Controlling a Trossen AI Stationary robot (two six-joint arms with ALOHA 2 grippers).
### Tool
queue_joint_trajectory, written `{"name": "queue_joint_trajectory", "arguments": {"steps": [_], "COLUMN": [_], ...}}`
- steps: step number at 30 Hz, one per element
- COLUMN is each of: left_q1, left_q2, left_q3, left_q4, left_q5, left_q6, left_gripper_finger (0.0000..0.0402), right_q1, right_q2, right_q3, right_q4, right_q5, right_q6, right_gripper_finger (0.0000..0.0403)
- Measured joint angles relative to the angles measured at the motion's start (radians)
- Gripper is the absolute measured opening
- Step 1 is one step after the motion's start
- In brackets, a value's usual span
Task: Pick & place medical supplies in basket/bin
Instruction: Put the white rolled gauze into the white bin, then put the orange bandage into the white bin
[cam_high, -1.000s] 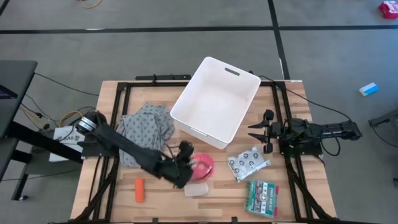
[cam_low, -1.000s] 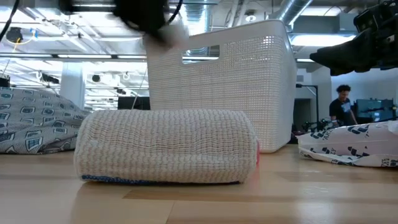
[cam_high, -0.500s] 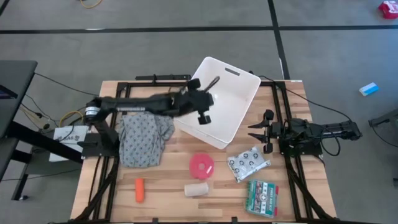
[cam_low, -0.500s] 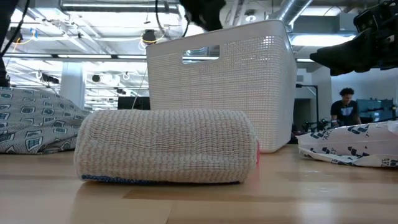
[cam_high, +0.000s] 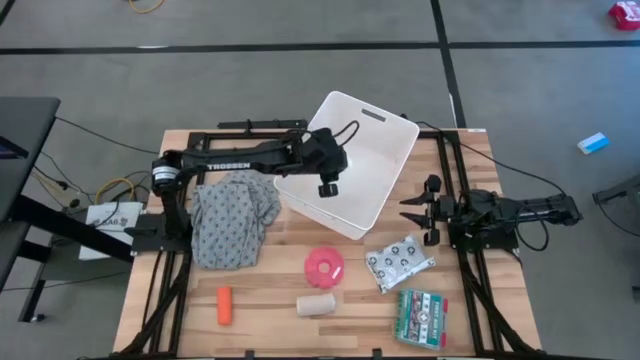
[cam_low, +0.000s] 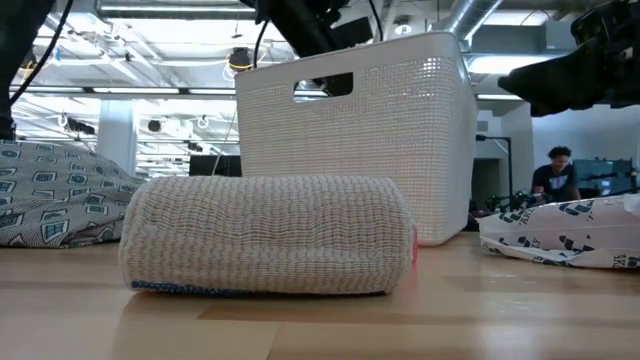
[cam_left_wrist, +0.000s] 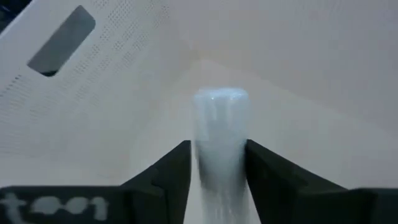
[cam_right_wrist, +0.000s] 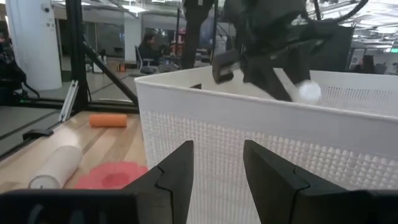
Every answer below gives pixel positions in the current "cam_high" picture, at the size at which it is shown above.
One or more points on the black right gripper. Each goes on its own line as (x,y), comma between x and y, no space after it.
(447,210)

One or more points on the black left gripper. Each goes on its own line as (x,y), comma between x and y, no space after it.
(330,160)

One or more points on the pink round tape dispenser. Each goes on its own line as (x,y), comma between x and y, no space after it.
(315,262)

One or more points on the green packet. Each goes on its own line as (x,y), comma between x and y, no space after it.
(422,317)

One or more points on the beige bandage roll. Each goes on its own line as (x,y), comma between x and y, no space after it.
(315,305)

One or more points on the orange bandage roll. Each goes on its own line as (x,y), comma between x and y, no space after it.
(224,305)

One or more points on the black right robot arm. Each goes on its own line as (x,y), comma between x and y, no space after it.
(540,207)

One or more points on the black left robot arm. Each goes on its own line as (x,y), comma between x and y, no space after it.
(235,162)

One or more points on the white plastic bin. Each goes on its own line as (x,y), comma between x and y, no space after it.
(385,165)

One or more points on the white pouch with black circles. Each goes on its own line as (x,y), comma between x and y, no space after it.
(397,262)

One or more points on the black metal bar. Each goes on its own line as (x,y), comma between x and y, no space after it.
(265,124)

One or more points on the grey patterned cloth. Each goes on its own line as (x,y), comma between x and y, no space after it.
(230,220)

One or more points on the blue and white box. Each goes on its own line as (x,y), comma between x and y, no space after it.
(593,143)

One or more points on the black stand leg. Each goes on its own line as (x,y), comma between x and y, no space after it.
(620,192)

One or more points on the white paper sheet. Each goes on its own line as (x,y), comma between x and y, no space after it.
(112,222)

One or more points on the red bag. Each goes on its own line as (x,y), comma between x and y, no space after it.
(625,15)

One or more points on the black desk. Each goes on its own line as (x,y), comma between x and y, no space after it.
(25,150)

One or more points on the dark device on desk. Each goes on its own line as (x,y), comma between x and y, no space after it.
(10,147)

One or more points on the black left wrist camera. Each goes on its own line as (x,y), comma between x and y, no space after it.
(322,138)

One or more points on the black metal table frame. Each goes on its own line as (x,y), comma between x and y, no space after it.
(452,155)

